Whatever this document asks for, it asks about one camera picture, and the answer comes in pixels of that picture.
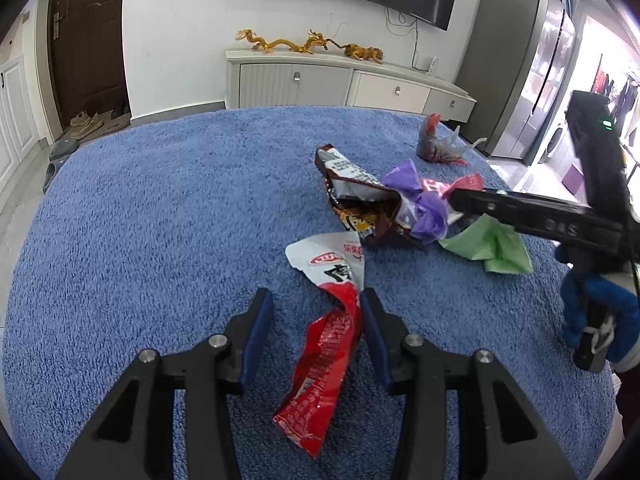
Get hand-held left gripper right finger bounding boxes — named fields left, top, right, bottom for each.
left=360, top=287, right=583, bottom=480

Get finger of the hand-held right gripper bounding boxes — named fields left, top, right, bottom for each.
left=447, top=187, right=627, bottom=257

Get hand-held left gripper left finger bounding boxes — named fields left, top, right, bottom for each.
left=55, top=287, right=275, bottom=480

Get red and white snack wrapper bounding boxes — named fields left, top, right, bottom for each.
left=272, top=232, right=367, bottom=459

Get pink plastic wrapper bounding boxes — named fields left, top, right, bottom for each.
left=422, top=172, right=485, bottom=202

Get purple plastic wrapper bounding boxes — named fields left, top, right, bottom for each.
left=382, top=159, right=451, bottom=244

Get person's right hand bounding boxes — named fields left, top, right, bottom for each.
left=555, top=245, right=640, bottom=373

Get purple stool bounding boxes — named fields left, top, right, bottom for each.
left=562, top=165, right=584, bottom=197

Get white washing machine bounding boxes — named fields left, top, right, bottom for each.
left=540, top=119, right=572, bottom=167

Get green plastic wrapper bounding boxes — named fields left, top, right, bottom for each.
left=439, top=214, right=534, bottom=276

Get dark brown snack wrapper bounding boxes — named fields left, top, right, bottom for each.
left=315, top=145, right=426, bottom=249

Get reddish clear plastic wrapper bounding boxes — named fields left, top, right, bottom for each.
left=416, top=112, right=489, bottom=167

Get grey refrigerator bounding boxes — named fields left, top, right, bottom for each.
left=456, top=0, right=577, bottom=163

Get blue fluffy mat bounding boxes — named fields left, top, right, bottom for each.
left=2, top=105, right=619, bottom=480

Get golden tiger figurine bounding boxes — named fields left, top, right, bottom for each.
left=342, top=43, right=385, bottom=65

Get grey white television cabinet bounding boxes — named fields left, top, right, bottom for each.
left=225, top=47, right=477, bottom=124

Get pair of beige shoes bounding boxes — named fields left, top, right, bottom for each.
left=67, top=110, right=109, bottom=139

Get long golden dragon figurine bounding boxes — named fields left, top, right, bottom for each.
left=236, top=29, right=315, bottom=56

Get short golden dragon figurine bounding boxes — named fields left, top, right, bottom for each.
left=306, top=30, right=342, bottom=55

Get dark brown entrance door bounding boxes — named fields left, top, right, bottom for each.
left=47, top=0, right=132, bottom=132

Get framed wall picture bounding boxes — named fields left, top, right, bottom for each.
left=592, top=55, right=609, bottom=97

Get television cable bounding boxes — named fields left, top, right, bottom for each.
left=385, top=7, right=422, bottom=69

